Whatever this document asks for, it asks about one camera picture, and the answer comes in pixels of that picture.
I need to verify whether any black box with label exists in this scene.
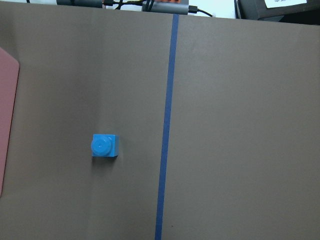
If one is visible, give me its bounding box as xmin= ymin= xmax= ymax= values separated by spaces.
xmin=236 ymin=0 xmax=320 ymax=26

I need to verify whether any small blue toy block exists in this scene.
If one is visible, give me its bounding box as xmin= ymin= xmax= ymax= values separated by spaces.
xmin=90 ymin=134 xmax=120 ymax=158

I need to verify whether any orange usb hub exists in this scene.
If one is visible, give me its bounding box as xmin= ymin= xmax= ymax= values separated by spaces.
xmin=142 ymin=0 xmax=189 ymax=15

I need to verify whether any pink plastic box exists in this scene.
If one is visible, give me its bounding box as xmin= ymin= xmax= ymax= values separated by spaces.
xmin=0 ymin=49 xmax=20 ymax=189

